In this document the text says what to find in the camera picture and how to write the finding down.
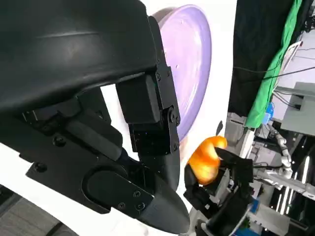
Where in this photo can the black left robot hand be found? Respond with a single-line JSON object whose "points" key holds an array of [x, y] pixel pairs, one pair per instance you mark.
{"points": [[73, 49]]}

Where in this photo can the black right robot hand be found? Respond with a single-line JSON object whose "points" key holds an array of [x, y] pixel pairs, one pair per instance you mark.
{"points": [[236, 167]]}

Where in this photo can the orange and white bread roll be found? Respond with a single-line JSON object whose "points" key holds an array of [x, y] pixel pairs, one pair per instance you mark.
{"points": [[205, 162]]}

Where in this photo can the grey machine box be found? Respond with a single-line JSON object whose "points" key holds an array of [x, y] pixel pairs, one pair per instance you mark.
{"points": [[299, 110]]}

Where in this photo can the lilac plate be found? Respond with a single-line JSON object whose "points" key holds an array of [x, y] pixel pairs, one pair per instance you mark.
{"points": [[192, 73]]}

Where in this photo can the green cloth backdrop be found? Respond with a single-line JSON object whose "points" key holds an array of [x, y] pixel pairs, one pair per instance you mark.
{"points": [[275, 61]]}

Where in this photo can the black curtain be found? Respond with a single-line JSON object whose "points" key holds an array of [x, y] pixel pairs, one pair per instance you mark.
{"points": [[253, 37]]}

